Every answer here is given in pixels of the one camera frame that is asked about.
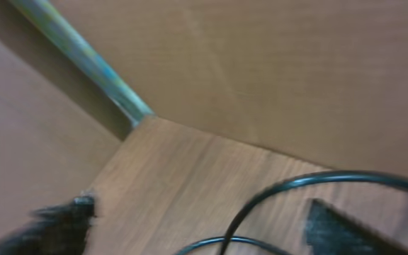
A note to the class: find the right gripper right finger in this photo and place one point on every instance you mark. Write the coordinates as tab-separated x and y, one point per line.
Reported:
329	231

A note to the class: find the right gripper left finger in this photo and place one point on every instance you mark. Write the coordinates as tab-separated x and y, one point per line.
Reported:
59	229

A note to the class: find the cardboard wall panel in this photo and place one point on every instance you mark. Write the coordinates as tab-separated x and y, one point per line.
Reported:
244	94

